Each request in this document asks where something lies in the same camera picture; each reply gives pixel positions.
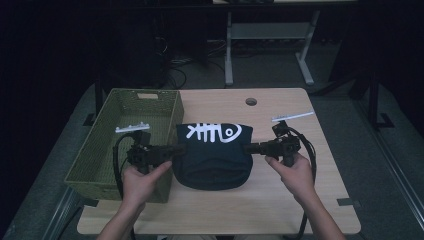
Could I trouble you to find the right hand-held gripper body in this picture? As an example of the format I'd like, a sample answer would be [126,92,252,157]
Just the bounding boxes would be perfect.
[261,110,316,168]

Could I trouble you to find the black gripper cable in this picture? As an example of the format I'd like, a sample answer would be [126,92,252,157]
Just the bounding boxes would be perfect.
[288,127,318,240]
[112,132,136,201]

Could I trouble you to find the person's right hand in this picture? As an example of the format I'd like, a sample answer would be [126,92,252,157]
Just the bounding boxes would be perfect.
[264,152,316,201]

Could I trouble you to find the black metal stand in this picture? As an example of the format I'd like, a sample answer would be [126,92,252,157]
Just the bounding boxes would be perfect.
[366,71,396,130]

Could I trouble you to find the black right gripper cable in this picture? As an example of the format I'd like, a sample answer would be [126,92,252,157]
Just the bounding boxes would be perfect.
[288,127,318,240]

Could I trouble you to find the bundle of floor cables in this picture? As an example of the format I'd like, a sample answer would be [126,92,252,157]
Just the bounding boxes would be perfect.
[161,36,231,90]

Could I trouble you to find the blue fishbone print sweater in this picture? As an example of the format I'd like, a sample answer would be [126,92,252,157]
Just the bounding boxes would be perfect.
[172,122,255,192]

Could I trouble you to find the person's left hand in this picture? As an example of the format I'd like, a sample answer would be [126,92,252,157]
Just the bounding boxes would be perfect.
[121,160,173,208]

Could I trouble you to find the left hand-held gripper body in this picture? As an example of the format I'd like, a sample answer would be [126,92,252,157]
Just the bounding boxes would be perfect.
[114,122,168,175]

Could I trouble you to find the green woven basket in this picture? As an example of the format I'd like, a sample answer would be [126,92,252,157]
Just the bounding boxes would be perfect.
[63,87,185,205]

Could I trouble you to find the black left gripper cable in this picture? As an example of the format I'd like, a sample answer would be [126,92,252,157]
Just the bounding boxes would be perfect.
[112,132,136,201]

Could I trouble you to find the grey metal desk frame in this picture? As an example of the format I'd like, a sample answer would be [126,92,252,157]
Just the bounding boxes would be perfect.
[224,9,322,87]

